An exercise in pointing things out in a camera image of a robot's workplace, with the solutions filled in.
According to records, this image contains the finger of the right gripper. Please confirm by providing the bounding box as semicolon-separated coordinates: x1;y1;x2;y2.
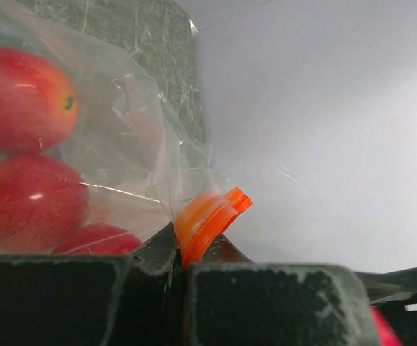
356;267;417;305

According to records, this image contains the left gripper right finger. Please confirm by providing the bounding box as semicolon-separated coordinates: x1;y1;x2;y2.
184;235;381;345

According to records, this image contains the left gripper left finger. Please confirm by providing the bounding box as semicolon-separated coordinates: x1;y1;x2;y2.
0;225;184;345

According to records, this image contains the small red apple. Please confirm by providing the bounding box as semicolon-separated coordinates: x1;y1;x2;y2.
52;223;142;255

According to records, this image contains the clear zip bag orange zipper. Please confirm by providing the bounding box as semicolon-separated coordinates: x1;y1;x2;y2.
0;1;252;267

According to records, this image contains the large red apple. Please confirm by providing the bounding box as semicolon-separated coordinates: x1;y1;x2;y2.
0;47;78;154

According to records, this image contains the red pomegranate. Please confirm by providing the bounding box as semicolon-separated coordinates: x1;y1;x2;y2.
370;306;403;346

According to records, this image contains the dark red apple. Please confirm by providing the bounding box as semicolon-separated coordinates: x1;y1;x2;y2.
0;154;89;254

